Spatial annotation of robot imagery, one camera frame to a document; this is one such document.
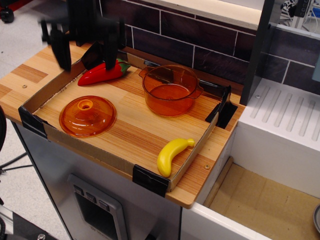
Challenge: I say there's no orange transparent plastic pot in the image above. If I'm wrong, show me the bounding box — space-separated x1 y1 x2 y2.
139 64 204 117

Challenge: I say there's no grey plate in sink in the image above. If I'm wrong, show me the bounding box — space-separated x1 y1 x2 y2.
313 204 320 233

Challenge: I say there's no silver toy dishwasher front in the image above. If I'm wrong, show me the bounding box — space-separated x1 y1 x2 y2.
14 124 182 240

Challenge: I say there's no red toy chili pepper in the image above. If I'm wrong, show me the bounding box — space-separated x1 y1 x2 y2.
77 58 131 87

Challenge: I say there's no yellow toy banana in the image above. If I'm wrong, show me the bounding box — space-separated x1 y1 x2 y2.
157 138 195 177

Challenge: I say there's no orange transparent pot lid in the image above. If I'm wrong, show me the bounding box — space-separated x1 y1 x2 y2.
59 95 117 138

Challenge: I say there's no dark shelf upright post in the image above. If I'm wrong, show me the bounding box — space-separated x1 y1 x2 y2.
239 0 275 106

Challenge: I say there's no white toy sink unit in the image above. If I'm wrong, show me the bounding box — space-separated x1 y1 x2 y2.
180 79 320 240

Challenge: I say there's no cardboard fence with black tape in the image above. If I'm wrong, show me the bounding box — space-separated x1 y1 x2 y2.
19 43 245 208

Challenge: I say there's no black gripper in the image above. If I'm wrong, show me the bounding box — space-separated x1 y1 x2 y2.
39 0 127 72

